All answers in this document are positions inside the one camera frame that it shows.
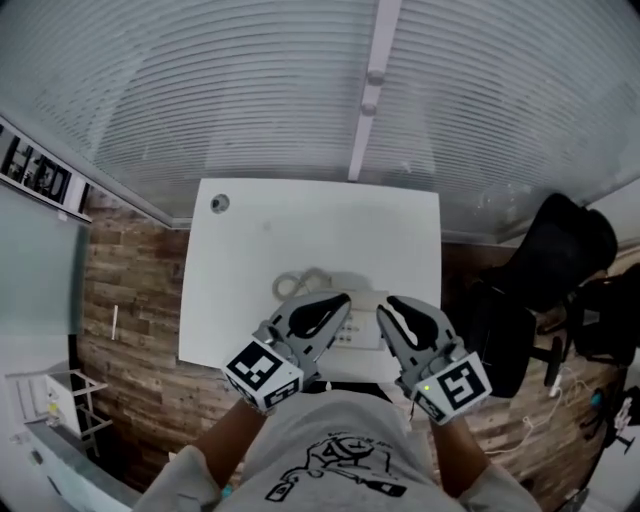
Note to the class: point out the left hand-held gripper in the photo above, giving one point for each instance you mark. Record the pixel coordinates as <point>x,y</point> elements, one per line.
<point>262,372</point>

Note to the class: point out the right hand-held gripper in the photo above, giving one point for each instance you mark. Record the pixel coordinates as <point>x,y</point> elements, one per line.
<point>450,385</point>

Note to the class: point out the white telephone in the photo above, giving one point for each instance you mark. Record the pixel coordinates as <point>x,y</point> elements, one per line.
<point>361,320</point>

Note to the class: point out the person's left forearm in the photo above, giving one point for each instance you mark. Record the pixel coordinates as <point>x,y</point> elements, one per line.
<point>227,445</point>

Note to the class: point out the person's right forearm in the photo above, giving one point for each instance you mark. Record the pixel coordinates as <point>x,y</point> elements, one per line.
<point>457,460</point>

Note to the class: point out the white table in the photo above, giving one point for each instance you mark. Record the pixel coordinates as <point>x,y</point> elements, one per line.
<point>310,235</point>

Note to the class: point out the grey printed t-shirt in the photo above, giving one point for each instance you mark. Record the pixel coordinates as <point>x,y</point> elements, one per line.
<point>340,450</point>

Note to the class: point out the black office chair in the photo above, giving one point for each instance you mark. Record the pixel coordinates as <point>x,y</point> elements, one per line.
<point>555,250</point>

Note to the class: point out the white stick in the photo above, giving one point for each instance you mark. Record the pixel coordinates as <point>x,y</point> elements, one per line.
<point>115,322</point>

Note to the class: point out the black chair with armrest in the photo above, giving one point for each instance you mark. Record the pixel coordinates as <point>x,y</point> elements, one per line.
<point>605,320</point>

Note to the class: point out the white metal rack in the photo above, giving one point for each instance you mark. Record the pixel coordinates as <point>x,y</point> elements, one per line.
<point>85,400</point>

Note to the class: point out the frosted glass door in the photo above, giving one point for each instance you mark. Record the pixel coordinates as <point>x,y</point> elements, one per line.
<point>40,260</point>

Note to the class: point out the white window frame post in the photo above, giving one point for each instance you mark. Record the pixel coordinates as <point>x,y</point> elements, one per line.
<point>372,75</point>

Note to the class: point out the black and white wall strip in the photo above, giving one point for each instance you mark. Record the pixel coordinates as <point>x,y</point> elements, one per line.
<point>45,172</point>

